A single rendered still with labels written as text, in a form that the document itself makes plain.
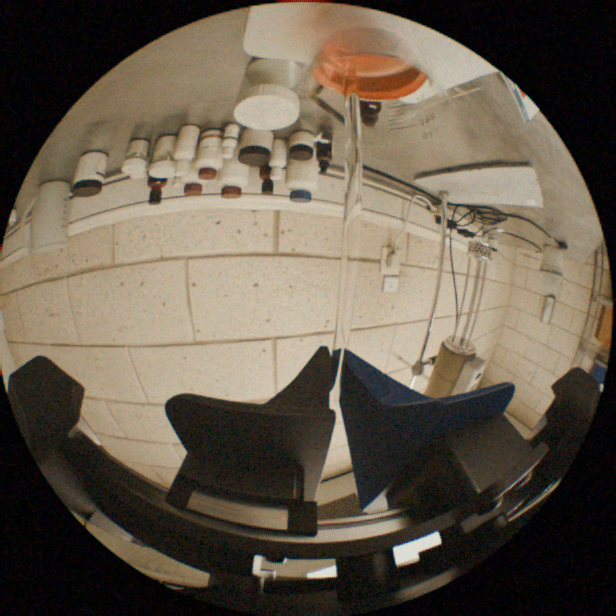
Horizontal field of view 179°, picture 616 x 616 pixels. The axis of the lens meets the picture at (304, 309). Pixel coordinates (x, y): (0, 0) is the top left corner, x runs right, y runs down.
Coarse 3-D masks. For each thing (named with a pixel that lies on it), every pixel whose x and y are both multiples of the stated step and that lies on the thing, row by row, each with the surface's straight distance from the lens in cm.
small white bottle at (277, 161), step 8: (272, 144) 40; (280, 144) 39; (272, 152) 39; (280, 152) 38; (272, 160) 38; (280, 160) 38; (272, 168) 38; (280, 168) 38; (272, 176) 37; (280, 176) 37
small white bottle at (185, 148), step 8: (184, 128) 37; (192, 128) 37; (184, 136) 36; (192, 136) 36; (176, 144) 36; (184, 144) 35; (192, 144) 35; (176, 152) 35; (184, 152) 34; (192, 152) 35; (184, 160) 34; (176, 168) 34; (184, 168) 34
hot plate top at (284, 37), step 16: (256, 16) 13; (272, 16) 13; (288, 16) 13; (304, 16) 13; (256, 32) 14; (272, 32) 14; (288, 32) 14; (304, 32) 14; (416, 32) 14; (432, 32) 14; (256, 48) 15; (272, 48) 14; (288, 48) 14; (304, 48) 14; (432, 48) 14; (448, 48) 14; (464, 48) 15; (448, 64) 15; (464, 64) 15; (480, 64) 15; (448, 80) 16; (464, 80) 16
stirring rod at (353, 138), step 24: (360, 120) 8; (360, 144) 8; (360, 168) 7; (360, 192) 7; (360, 216) 7; (336, 312) 7; (336, 336) 7; (336, 360) 8; (336, 384) 8; (336, 408) 9
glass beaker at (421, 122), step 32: (320, 32) 9; (352, 32) 8; (384, 32) 8; (320, 64) 6; (416, 64) 6; (320, 96) 10; (416, 96) 11; (448, 96) 7; (320, 128) 10; (384, 128) 10; (416, 128) 10; (448, 128) 8
